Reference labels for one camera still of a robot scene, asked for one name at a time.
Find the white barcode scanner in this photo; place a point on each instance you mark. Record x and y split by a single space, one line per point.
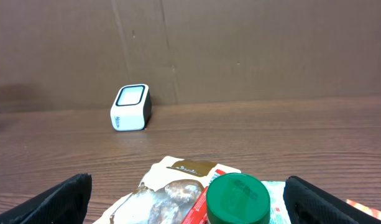
132 108

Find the red stick sachet pack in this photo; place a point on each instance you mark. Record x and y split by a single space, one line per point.
198 212

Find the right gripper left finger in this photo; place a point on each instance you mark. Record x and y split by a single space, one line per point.
65 203

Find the orange small carton box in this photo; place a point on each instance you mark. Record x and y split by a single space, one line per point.
370 211

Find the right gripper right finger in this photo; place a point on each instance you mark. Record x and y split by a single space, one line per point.
308 204

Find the beige Pantree snack pouch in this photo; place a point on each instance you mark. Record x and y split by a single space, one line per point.
166 193

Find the green lid spice jar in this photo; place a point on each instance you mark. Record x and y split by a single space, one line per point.
237 198

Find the teal orange tissue pack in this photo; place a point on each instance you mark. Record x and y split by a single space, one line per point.
278 210

